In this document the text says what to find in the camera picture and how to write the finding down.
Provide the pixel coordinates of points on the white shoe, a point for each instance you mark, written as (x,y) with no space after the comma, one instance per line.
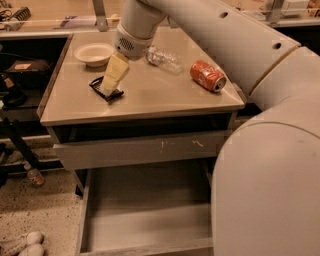
(33,250)
(15,246)

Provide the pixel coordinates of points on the clear plastic water bottle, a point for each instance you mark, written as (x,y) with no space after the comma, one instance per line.
(164,59)

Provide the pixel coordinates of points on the open grey middle drawer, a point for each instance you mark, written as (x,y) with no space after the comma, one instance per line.
(159,209)

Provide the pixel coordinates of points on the black bag left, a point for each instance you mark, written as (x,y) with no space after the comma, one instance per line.
(30,74)

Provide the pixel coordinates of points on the black tripod leg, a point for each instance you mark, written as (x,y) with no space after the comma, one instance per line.
(11,129)

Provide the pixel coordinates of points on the grey metal post right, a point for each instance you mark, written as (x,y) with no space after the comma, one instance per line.
(274,13)

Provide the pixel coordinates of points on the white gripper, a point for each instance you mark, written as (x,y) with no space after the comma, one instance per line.
(134,46)

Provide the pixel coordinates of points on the white shoe upper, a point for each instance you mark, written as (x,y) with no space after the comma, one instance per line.
(15,246)

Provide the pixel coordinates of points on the closed grey top drawer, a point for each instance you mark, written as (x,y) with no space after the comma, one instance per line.
(140,150)

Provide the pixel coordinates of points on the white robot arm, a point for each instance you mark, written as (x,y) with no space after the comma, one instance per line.
(266,180)

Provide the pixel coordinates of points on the grey metal post left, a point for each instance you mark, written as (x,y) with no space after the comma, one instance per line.
(100,14)

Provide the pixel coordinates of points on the black rxbar chocolate wrapper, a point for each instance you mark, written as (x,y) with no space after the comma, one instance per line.
(96,85)

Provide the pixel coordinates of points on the grey metal post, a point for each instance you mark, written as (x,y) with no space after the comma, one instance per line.
(100,14)
(274,13)

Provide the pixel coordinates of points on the bottle on floor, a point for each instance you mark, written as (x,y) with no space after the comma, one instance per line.
(34,175)

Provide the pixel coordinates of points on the orange soda can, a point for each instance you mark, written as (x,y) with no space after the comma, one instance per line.
(207,76)

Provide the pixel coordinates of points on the grey drawer cabinet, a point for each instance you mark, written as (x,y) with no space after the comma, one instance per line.
(154,103)

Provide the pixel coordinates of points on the white shoe lower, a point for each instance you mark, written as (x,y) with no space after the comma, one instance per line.
(33,250)

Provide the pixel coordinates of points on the white paper bowl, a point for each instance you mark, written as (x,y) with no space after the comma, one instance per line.
(94,54)

